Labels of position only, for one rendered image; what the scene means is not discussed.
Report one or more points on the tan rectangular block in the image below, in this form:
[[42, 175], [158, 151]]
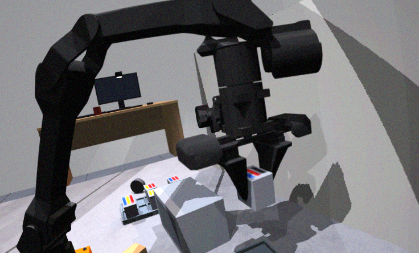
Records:
[[136, 248]]

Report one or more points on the large grey flat panel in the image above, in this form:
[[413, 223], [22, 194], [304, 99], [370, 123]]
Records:
[[360, 164]]

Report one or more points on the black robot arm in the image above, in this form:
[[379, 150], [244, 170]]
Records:
[[63, 85]]

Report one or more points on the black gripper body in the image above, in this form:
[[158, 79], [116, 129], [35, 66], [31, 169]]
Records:
[[244, 114]]

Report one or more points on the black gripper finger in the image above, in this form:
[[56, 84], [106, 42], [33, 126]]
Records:
[[237, 170], [270, 156]]

